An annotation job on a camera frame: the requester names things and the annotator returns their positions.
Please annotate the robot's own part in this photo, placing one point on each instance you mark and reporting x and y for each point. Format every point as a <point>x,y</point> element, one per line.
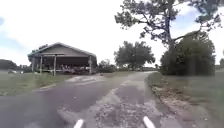
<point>148,122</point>
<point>78,124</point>

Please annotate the grey asphalt path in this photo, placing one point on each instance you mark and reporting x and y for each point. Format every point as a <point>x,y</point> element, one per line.
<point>100,103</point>

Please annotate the round leafy tree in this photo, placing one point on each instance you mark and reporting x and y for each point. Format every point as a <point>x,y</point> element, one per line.
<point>133,55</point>

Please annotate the distant tree line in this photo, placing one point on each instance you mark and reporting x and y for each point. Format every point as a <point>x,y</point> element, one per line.
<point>7,64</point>

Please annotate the low dark bush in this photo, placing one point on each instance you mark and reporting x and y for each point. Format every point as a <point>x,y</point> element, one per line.
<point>106,67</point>

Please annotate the large round bush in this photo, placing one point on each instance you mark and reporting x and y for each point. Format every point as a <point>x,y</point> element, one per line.
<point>190,56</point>

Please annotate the grass field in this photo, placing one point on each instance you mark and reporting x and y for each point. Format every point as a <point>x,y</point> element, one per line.
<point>200,90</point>
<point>20,83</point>

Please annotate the open-sided shelter building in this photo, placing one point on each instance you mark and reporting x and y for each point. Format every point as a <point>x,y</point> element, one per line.
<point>63,58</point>

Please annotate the tall pine tree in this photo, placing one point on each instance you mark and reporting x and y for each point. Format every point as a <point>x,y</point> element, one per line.
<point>168,23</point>

